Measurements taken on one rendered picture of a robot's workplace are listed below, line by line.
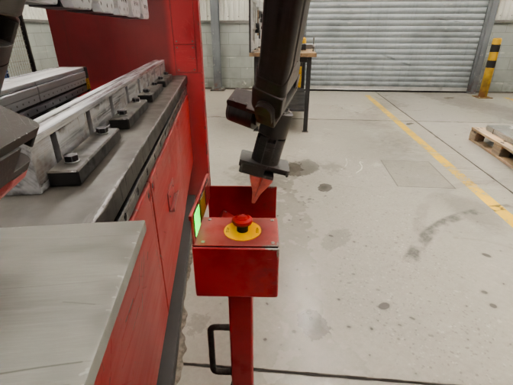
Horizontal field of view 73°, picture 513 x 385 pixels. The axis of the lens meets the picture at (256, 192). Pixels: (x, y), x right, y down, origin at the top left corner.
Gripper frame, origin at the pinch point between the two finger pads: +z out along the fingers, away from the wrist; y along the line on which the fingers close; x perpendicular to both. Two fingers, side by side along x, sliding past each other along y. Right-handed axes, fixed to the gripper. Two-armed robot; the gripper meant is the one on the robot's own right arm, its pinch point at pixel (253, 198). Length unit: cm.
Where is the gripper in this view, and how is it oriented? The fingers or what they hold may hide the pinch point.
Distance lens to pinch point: 74.6
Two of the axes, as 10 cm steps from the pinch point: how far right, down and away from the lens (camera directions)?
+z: -2.5, 8.7, 4.2
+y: -9.7, -2.3, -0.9
